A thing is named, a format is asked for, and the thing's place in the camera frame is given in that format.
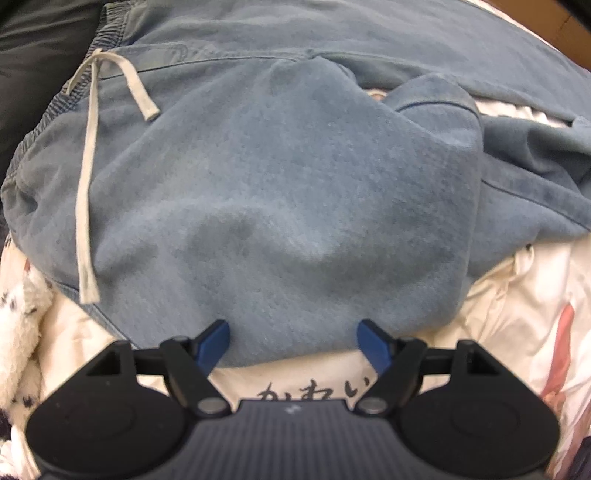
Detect light blue denim pants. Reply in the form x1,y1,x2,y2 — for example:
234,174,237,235
0,0,591,368

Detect cream cartoon bear bedsheet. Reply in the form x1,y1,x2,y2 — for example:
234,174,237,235
0,0,591,480

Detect white fluffy spotted blanket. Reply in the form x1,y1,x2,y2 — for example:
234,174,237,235
0,271,54,444

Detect dark grey pillow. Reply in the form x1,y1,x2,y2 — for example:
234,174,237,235
0,0,103,175

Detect brown cardboard sheet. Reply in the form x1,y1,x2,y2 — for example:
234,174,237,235
490,0,590,69

